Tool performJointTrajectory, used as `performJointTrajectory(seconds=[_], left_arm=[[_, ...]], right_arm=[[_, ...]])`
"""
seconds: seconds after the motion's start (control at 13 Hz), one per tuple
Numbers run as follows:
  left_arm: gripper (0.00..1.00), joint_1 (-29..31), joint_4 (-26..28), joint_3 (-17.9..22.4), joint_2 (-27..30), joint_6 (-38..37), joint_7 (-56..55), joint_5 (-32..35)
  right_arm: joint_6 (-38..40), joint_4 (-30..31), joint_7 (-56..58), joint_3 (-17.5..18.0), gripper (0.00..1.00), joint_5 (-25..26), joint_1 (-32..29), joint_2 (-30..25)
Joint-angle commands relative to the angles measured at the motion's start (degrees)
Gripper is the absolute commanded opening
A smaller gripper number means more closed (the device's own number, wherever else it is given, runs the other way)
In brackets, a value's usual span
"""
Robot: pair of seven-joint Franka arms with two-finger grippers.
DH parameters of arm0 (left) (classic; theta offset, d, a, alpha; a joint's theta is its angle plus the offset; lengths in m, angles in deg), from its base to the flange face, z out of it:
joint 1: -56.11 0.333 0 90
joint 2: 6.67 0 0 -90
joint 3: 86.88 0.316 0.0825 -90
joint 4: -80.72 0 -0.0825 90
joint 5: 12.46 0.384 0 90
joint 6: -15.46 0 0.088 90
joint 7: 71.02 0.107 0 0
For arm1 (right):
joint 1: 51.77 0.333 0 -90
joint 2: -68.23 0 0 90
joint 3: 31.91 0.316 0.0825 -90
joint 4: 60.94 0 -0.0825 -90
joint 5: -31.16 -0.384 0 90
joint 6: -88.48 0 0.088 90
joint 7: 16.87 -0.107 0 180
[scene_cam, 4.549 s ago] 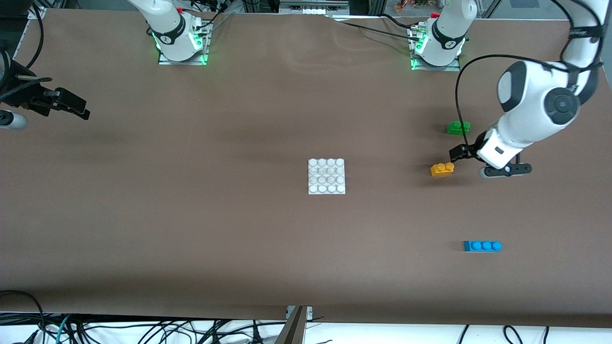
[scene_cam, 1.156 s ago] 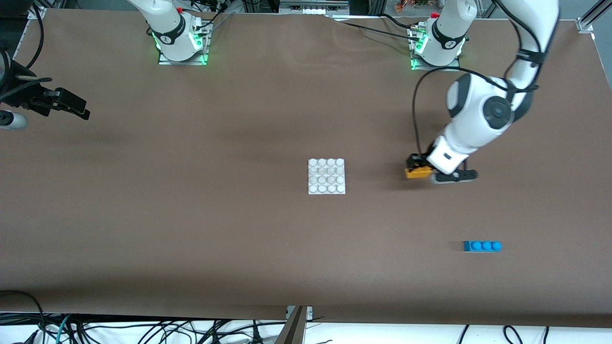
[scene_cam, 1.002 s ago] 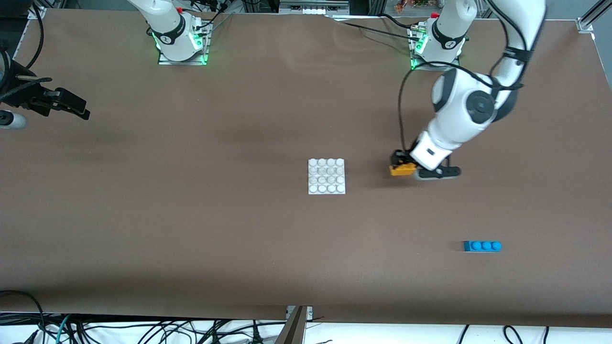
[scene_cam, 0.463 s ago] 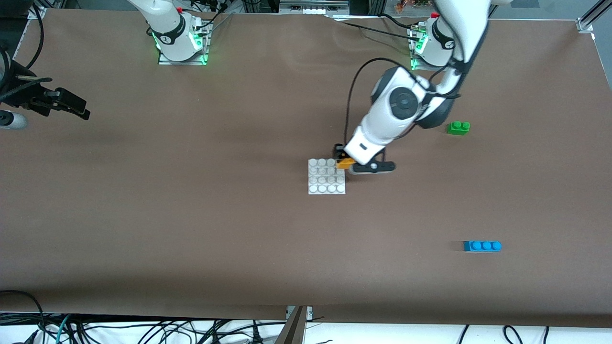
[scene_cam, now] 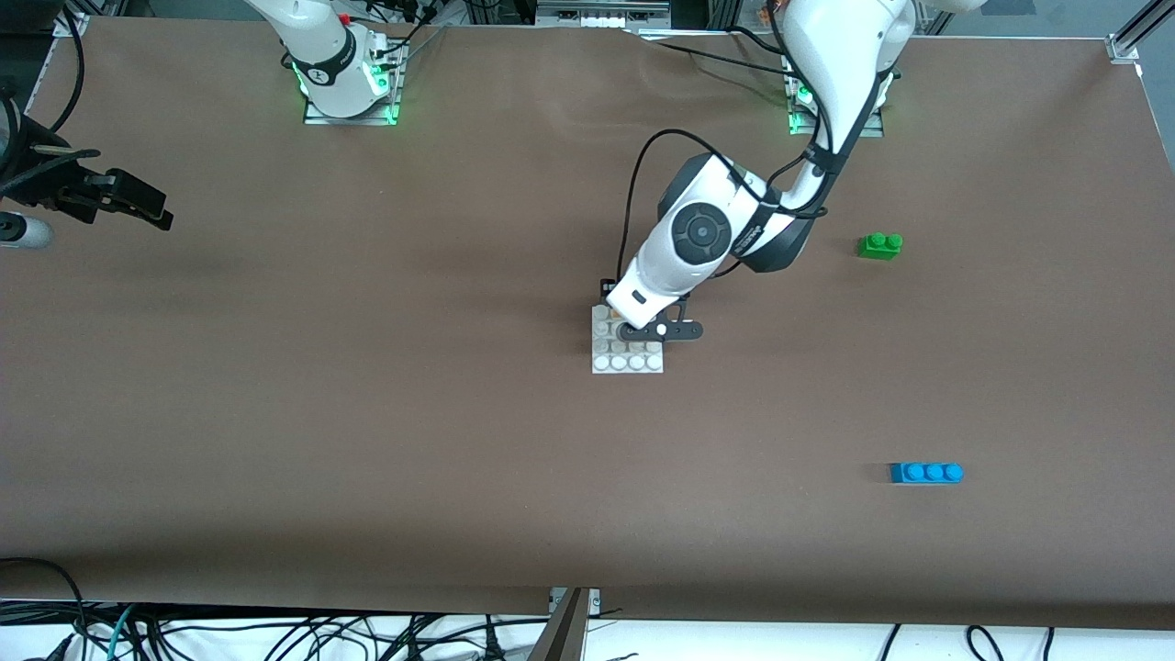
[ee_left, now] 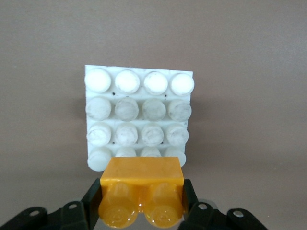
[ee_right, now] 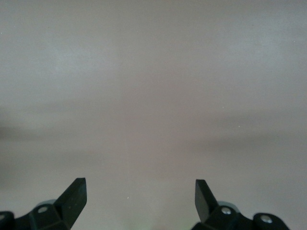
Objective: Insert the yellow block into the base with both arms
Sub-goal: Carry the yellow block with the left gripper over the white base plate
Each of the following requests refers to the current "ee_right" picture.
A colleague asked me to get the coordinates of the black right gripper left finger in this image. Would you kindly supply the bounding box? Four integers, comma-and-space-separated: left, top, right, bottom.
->
14, 177, 87, 230

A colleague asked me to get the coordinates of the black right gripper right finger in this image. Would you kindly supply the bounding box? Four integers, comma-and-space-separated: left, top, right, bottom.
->
191, 179, 254, 230

